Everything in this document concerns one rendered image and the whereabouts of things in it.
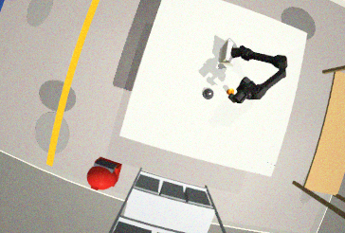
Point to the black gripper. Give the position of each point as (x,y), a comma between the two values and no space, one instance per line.
(245,80)

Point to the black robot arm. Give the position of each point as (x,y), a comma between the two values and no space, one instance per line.
(251,90)

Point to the orange tapered knob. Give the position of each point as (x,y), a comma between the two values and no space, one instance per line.
(230,91)

